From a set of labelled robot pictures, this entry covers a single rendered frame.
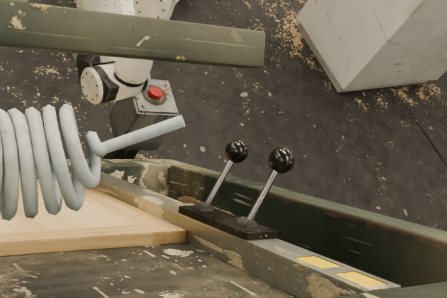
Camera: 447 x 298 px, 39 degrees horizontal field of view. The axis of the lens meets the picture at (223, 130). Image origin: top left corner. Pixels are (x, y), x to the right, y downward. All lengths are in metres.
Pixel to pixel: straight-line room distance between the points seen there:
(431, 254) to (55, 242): 0.51
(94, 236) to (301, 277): 0.32
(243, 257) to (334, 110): 2.74
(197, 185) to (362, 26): 2.19
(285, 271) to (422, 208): 2.77
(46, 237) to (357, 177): 2.56
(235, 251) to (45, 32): 0.60
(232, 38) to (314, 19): 3.40
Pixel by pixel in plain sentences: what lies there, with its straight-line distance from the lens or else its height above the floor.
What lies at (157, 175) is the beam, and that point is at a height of 0.89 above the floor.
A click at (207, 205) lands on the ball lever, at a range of 0.97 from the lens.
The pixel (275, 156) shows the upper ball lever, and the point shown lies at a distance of 0.88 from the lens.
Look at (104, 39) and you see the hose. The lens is 0.31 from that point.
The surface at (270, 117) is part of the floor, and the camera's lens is 3.24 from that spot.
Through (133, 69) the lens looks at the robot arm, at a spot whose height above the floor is 1.23.
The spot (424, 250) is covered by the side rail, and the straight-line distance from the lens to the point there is 0.93.
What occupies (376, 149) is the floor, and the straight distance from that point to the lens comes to 3.55.
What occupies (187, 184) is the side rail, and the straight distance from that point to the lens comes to 1.50.
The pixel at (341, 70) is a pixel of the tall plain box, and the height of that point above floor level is 0.12.
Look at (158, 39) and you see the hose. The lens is 0.32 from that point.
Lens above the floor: 2.11
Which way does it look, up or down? 44 degrees down
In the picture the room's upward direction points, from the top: 36 degrees clockwise
